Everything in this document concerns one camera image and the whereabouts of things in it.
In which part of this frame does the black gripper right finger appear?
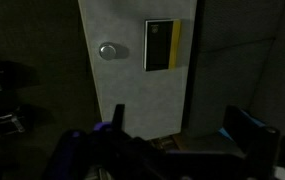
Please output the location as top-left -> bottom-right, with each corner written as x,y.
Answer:
223,105 -> 280,158

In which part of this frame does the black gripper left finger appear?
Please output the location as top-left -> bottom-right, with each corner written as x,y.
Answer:
93,103 -> 133,148

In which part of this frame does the black book yellow edge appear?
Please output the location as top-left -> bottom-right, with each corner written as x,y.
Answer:
143,18 -> 182,72

